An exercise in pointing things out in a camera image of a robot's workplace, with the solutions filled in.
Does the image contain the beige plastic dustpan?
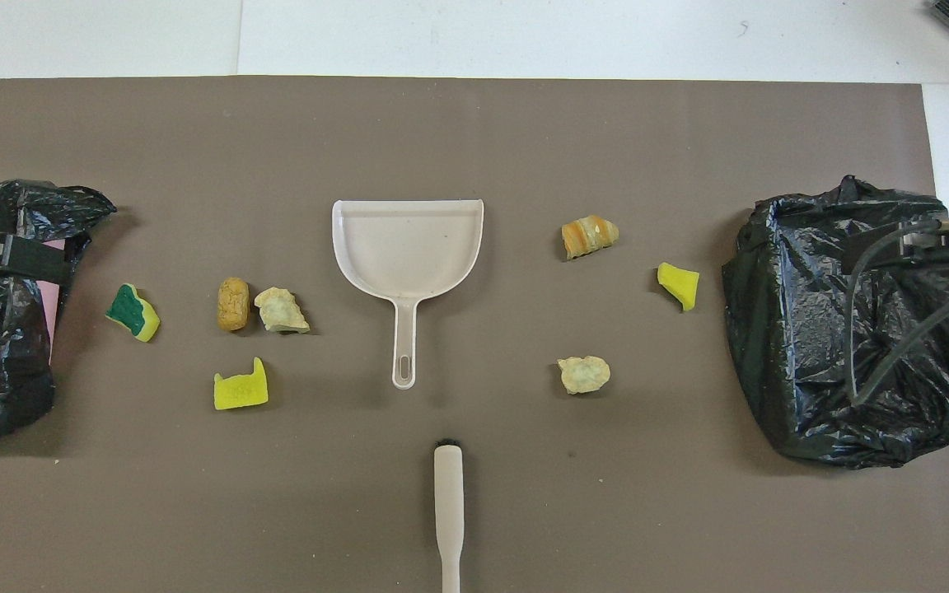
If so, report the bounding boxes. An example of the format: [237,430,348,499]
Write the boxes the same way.
[331,199,485,390]

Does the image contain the orange striped croissant piece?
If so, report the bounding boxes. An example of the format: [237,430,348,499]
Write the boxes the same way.
[561,214,620,262]

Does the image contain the small pale pastry piece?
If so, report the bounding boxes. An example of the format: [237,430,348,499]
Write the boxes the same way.
[557,355,612,395]

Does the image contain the pale flaky croissant piece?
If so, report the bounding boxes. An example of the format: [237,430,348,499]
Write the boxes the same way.
[254,287,311,334]

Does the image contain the beige hand brush black bristles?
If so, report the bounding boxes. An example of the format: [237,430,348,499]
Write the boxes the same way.
[432,439,465,593]

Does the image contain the yellow sponge wedge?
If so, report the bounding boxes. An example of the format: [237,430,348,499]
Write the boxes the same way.
[657,262,701,313]

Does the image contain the brown oblong bread roll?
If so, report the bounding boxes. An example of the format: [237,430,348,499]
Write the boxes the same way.
[217,277,251,333]

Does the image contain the notched yellow sponge piece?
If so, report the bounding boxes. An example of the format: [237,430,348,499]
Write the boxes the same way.
[213,357,270,412]

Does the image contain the green and yellow sponge piece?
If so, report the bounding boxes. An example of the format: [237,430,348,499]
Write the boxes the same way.
[105,283,161,343]

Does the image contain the black trash bag bin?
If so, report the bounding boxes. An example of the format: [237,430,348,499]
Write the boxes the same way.
[720,175,949,470]

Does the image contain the pink bin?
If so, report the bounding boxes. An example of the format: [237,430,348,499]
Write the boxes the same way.
[34,235,68,363]

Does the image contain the brown table mat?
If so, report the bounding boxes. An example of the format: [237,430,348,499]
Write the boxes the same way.
[0,77,949,593]

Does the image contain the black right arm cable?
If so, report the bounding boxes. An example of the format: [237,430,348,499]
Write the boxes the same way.
[844,216,949,404]

